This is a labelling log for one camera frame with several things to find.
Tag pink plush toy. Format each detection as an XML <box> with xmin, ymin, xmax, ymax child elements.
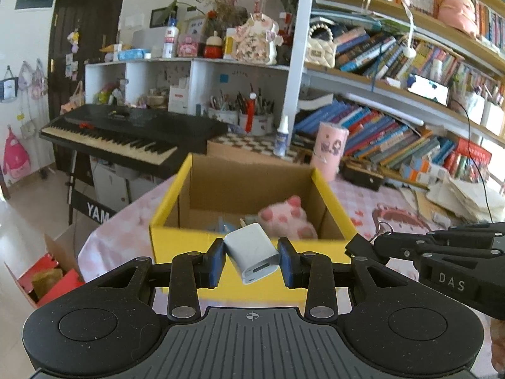
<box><xmin>258</xmin><ymin>195</ymin><xmax>318</xmax><ymax>241</ymax></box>

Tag white usb charger plug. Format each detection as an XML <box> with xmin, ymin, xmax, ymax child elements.
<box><xmin>223</xmin><ymin>223</ymin><xmax>279</xmax><ymax>285</ymax></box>

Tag black binder clip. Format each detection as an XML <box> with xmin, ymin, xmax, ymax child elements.
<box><xmin>345</xmin><ymin>221</ymin><xmax>394</xmax><ymax>265</ymax></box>

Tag person right hand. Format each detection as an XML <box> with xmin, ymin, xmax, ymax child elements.
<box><xmin>490</xmin><ymin>319</ymin><xmax>505</xmax><ymax>374</ymax></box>

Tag stack of papers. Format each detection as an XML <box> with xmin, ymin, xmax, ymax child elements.
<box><xmin>402</xmin><ymin>179</ymin><xmax>504</xmax><ymax>228</ymax></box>

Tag pink checkered desk mat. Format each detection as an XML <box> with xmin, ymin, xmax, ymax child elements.
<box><xmin>76</xmin><ymin>173</ymin><xmax>505</xmax><ymax>364</ymax></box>

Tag yellow cardboard box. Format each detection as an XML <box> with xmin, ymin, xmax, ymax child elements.
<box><xmin>149</xmin><ymin>152</ymin><xmax>358</xmax><ymax>303</ymax></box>

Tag orange blue white boxes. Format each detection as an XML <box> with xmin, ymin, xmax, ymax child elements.
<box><xmin>400</xmin><ymin>158</ymin><xmax>449</xmax><ymax>186</ymax></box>

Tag brown black desk device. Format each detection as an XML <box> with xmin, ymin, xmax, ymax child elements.
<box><xmin>342</xmin><ymin>161</ymin><xmax>384</xmax><ymax>192</ymax></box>

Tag pink cylindrical humidifier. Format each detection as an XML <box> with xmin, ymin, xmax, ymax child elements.
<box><xmin>311</xmin><ymin>122</ymin><xmax>349</xmax><ymax>181</ymax></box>

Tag black electronic keyboard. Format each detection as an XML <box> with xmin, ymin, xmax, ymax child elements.
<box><xmin>39</xmin><ymin>105</ymin><xmax>228</xmax><ymax>179</ymax></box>

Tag white spray bottle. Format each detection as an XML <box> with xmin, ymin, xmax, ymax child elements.
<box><xmin>273</xmin><ymin>116</ymin><xmax>289</xmax><ymax>158</ymax></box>

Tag wooden chess board box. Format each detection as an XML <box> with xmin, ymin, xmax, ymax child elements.
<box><xmin>206</xmin><ymin>133</ymin><xmax>311</xmax><ymax>165</ymax></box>

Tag row of leaning books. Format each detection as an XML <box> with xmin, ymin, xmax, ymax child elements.
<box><xmin>292</xmin><ymin>98</ymin><xmax>456</xmax><ymax>170</ymax></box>

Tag white pen holder cups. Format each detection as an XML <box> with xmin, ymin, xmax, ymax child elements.
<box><xmin>206</xmin><ymin>88</ymin><xmax>275</xmax><ymax>136</ymax></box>

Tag red white hanging ornament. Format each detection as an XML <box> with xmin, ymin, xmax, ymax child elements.
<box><xmin>245</xmin><ymin>93</ymin><xmax>257</xmax><ymax>134</ymax></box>

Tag white bookshelf unit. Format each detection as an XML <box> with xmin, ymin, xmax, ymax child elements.
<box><xmin>85</xmin><ymin>0</ymin><xmax>504</xmax><ymax>146</ymax></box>

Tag pink backpack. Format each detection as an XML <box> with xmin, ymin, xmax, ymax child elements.
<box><xmin>3</xmin><ymin>126</ymin><xmax>31</xmax><ymax>180</ymax></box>

